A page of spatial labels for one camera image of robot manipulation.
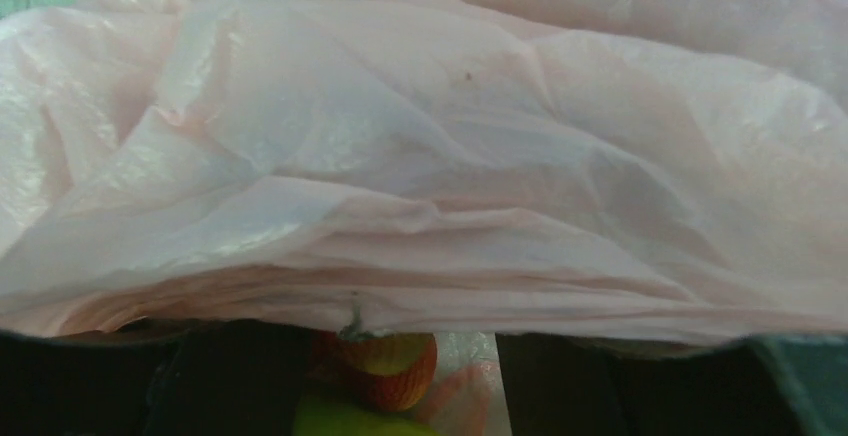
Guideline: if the pink plastic bag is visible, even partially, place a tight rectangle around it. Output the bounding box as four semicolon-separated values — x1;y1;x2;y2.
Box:
0;0;848;436

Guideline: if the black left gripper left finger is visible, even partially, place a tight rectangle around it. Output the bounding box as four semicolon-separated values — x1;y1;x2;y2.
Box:
1;320;310;435

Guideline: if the green fake pear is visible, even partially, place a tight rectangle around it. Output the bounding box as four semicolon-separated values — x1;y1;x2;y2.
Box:
291;392;438;436

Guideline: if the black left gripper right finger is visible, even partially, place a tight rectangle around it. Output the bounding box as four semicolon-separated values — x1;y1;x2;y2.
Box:
497;334;847;435

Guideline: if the red yellow fake apple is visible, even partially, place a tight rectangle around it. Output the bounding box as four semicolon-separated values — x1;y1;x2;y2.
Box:
311;331;438;412

